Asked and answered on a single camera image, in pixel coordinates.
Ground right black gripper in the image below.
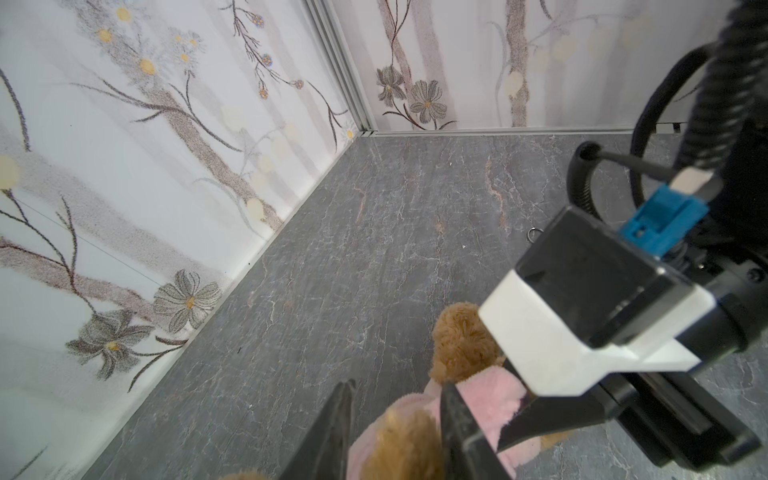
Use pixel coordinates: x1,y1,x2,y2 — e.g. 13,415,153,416
498,120,767,471

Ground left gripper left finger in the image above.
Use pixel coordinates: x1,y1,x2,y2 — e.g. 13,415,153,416
278,379,356,480

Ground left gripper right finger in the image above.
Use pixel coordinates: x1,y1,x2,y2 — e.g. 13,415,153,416
439,383,509,480

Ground pink fleece bear hoodie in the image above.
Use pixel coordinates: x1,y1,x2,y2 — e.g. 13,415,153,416
346,366,541,479

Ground brown teddy bear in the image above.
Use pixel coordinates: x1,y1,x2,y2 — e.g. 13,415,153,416
218,302,577,480

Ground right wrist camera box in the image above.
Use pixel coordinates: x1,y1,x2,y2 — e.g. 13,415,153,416
479,206,716,397

